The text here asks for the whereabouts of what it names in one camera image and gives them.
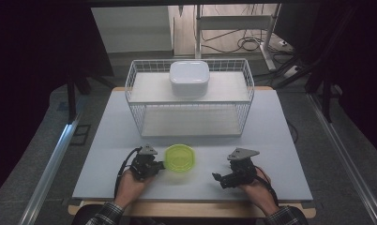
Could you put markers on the black stand leg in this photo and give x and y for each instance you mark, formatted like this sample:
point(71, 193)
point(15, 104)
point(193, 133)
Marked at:
point(326, 97)
point(71, 97)

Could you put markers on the white power strip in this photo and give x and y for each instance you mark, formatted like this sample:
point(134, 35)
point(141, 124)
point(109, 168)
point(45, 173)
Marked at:
point(291, 72)

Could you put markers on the white metal desk frame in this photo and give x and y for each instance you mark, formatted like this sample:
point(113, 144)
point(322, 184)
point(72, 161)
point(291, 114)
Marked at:
point(236, 23)

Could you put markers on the person's left hand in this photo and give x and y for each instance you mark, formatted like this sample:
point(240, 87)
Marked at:
point(130, 187)

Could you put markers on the aluminium floor rail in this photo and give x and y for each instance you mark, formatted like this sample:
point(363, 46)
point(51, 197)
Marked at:
point(49, 175)
point(346, 156)

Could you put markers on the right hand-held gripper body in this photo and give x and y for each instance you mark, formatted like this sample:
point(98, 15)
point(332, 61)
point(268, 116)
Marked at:
point(241, 170)

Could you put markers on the black curtain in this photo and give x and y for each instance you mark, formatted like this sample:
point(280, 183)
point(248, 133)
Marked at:
point(358, 62)
point(36, 78)

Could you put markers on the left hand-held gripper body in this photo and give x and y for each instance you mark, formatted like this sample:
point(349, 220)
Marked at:
point(144, 164)

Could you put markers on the white square lidded container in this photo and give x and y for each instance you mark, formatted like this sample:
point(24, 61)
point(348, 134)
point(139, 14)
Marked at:
point(189, 77)

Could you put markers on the person's right hand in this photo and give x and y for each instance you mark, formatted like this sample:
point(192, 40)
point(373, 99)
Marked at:
point(258, 193)

